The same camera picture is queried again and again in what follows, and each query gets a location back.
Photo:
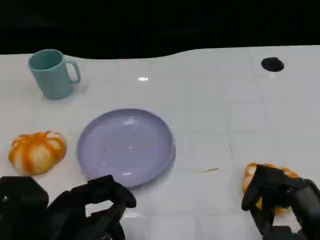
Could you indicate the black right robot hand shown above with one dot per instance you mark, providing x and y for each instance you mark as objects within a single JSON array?
[{"x": 295, "y": 200}]

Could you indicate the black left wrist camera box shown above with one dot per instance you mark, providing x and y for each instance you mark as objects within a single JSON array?
[{"x": 20, "y": 202}]

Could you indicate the lilac plate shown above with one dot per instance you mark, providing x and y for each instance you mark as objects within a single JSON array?
[{"x": 125, "y": 145}]

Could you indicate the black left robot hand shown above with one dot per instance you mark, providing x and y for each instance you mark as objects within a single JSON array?
[{"x": 75, "y": 212}]

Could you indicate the black round table hole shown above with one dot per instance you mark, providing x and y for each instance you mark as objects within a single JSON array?
[{"x": 272, "y": 64}]

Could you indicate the pale green mug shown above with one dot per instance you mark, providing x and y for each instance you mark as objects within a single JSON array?
[{"x": 50, "y": 75}]

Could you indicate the orange white toy bread roll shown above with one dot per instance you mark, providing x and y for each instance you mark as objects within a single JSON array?
[
  {"x": 250, "y": 172},
  {"x": 35, "y": 152}
]

